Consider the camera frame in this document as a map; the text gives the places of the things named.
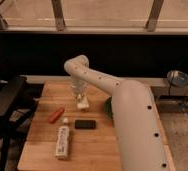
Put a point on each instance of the white sponge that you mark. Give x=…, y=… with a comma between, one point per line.
x=83, y=103

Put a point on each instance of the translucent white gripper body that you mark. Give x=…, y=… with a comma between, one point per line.
x=78, y=87

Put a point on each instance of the orange red marker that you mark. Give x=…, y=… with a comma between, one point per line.
x=54, y=116

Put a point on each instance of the black rectangular block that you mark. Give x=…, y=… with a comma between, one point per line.
x=85, y=124

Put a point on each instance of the white tube bottle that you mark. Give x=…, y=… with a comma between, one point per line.
x=62, y=145

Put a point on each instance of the black chair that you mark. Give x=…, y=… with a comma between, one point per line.
x=16, y=106

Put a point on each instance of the round metal lamp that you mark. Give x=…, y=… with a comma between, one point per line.
x=178, y=79

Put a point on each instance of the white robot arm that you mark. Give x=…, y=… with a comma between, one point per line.
x=134, y=115

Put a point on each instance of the green bowl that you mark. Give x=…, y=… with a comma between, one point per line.
x=108, y=108

